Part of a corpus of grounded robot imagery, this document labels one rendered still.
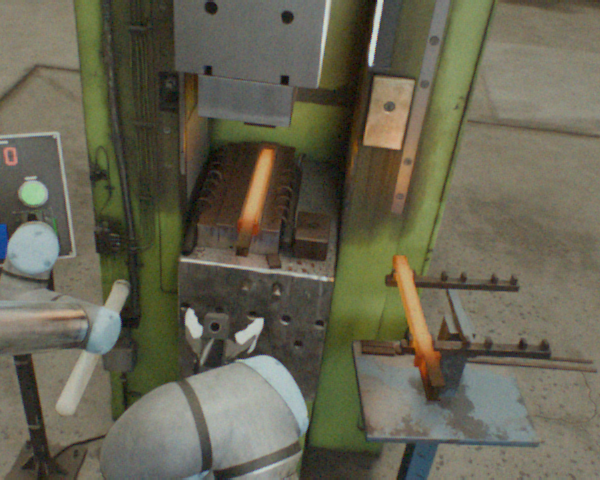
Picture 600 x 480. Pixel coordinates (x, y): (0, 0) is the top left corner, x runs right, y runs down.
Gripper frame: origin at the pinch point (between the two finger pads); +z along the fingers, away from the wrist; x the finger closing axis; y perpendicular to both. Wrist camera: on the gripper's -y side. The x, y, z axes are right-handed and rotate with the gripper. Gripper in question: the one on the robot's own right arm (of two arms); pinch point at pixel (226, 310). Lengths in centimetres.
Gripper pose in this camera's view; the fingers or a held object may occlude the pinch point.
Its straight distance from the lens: 139.3
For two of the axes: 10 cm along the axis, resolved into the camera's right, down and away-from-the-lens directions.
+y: -0.9, 8.0, 5.9
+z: 1.0, -5.8, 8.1
